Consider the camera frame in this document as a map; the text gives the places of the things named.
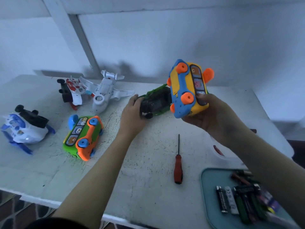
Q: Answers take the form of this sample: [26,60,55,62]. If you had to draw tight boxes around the person's right hand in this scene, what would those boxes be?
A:
[181,93,249,147]

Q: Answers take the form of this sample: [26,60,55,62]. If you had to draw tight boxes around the person's left hand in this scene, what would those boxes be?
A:
[118,94,154,141]

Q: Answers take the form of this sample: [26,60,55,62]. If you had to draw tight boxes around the red battery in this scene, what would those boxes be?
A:
[213,145,225,157]

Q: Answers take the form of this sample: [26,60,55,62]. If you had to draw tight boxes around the dark green toy helicopter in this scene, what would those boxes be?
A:
[133,83,173,120]

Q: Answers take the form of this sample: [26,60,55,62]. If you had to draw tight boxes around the white toy airplane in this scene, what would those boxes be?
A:
[78,70,137,115]

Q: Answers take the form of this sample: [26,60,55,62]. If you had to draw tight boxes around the yellow orange toy car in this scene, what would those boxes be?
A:
[167,59,215,119]

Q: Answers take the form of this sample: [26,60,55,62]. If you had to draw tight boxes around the green orange toy car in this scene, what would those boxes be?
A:
[62,114,105,162]

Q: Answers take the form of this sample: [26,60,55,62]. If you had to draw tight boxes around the clear plastic container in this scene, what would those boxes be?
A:
[210,117,295,171]

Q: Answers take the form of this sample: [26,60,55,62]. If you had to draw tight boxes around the red screwdriver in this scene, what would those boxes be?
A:
[173,134,185,185]

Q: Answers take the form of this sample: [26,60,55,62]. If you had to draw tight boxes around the red white toy vehicle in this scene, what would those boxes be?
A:
[57,77,94,111]

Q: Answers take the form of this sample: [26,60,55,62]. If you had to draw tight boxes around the pile of batteries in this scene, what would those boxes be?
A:
[215,169,288,225]

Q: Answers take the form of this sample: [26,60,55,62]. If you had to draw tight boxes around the teal container lid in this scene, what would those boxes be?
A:
[200,168,302,229]

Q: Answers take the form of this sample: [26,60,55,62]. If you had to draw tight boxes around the white blue toy vehicle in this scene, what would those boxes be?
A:
[0,104,56,156]

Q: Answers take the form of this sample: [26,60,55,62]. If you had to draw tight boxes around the person's right forearm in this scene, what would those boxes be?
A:
[224,128,305,229]

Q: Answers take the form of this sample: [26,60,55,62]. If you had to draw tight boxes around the person's left forearm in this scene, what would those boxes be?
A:
[52,133,136,229]

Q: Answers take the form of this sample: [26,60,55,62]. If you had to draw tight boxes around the person's black sleeve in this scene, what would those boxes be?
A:
[24,217,90,229]

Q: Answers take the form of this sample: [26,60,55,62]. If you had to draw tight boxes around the white wooden table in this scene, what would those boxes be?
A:
[0,75,296,229]

